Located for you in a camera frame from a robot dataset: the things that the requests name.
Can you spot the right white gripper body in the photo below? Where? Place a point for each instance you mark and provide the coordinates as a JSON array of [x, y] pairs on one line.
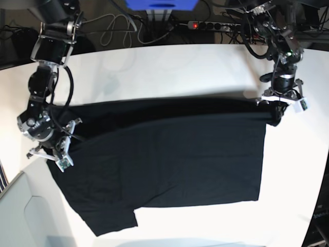
[[53, 140]]

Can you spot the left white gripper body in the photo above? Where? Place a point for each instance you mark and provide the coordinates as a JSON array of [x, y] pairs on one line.
[[284, 91]]

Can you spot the black T-shirt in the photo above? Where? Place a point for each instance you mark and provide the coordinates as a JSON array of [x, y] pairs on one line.
[[163, 153]]

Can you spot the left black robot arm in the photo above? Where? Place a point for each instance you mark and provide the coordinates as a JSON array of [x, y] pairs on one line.
[[269, 22]]

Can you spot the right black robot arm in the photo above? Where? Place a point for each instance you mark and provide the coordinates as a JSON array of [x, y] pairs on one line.
[[60, 22]]

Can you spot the black power strip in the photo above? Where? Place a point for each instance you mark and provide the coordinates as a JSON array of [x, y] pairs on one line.
[[214, 26]]

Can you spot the blue plastic box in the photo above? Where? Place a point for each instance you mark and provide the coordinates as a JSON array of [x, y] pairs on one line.
[[184, 5]]

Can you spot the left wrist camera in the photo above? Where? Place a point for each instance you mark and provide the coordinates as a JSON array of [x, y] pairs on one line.
[[301, 105]]

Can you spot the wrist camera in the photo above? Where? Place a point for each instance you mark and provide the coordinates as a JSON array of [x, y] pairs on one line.
[[64, 163], [301, 105]]

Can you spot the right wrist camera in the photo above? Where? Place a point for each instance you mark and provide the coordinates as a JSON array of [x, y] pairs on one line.
[[64, 163]]

